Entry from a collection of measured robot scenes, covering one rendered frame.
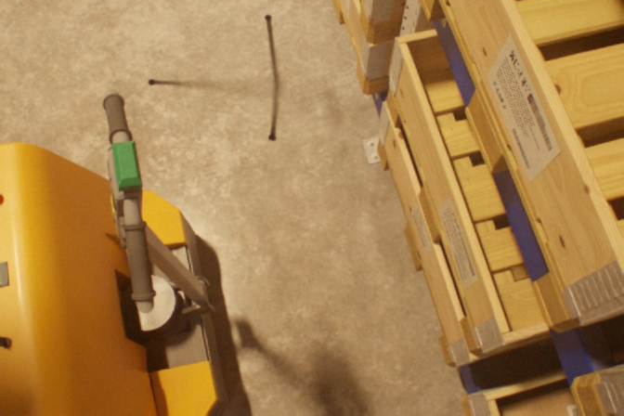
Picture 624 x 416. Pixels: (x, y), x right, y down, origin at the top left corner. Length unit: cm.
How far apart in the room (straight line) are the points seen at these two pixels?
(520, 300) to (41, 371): 117
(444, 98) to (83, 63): 170
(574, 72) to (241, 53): 179
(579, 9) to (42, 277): 135
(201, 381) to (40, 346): 62
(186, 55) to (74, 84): 50
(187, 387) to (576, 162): 143
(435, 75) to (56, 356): 125
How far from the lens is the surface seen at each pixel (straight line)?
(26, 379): 160
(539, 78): 100
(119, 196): 106
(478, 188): 173
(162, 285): 200
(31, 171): 176
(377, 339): 236
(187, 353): 211
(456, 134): 178
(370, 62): 214
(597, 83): 128
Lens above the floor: 234
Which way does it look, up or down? 69 degrees down
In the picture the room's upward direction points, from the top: 3 degrees counter-clockwise
